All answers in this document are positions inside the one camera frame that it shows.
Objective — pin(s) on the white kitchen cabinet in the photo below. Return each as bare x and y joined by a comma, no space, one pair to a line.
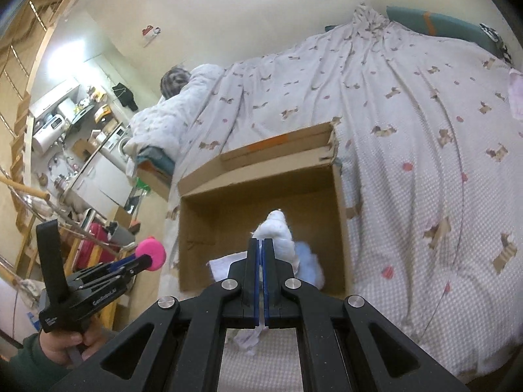
102,179

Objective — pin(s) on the green plastic stool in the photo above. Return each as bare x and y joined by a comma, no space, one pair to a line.
141,184

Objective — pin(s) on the black and white patterned cloth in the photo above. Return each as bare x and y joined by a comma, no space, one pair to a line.
496,41

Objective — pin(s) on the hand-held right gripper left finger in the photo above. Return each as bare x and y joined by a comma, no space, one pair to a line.
251,277

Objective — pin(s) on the white water heater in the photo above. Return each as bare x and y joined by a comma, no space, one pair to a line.
47,134

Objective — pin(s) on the person's left hand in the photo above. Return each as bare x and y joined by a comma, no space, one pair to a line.
61,345

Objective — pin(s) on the checked printed bedspread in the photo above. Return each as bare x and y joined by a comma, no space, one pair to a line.
408,151

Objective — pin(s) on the wooden ladder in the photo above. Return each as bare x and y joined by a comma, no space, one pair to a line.
28,147

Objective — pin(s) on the light blue fuzzy sock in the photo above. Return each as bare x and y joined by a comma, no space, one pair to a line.
310,265

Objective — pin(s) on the grey striped cushion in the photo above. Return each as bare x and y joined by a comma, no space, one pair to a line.
173,81

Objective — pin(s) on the white sock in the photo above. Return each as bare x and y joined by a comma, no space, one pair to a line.
278,232

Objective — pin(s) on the person's left forearm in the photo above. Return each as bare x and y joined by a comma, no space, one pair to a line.
28,367

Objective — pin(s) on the white quilt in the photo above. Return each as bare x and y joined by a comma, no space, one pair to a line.
163,126

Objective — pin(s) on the white washing machine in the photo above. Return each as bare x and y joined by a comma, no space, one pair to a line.
122,145

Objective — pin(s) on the red suitcase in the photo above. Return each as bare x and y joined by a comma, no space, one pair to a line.
92,245

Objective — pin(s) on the black hanging garment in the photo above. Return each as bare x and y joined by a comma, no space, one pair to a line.
124,96

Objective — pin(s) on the teal pillow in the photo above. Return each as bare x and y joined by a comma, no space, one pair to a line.
449,24

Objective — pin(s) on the brown cardboard box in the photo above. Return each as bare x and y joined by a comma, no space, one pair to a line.
229,220

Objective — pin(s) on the white folded cloth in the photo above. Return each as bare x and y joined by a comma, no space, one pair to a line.
222,267

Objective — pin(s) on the pale pink cloth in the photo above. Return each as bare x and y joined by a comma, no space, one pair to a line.
517,96

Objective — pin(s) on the pink sock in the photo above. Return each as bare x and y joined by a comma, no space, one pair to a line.
151,253

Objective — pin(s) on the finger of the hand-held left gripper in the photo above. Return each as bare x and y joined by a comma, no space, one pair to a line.
137,269
118,266

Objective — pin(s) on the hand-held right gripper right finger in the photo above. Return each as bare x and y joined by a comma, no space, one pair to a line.
269,277

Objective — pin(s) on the wooden bedside box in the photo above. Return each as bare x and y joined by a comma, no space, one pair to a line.
155,175

